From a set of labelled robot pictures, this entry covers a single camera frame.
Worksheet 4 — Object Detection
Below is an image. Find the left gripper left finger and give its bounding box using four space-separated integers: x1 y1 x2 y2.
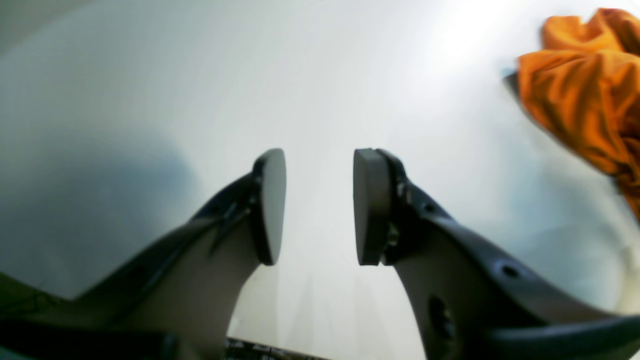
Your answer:
1 148 287 360

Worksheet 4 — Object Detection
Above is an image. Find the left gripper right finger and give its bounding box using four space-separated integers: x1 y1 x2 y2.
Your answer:
353 148 640 360

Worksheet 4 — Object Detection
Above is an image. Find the orange t-shirt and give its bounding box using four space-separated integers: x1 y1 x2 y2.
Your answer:
517 7 640 217

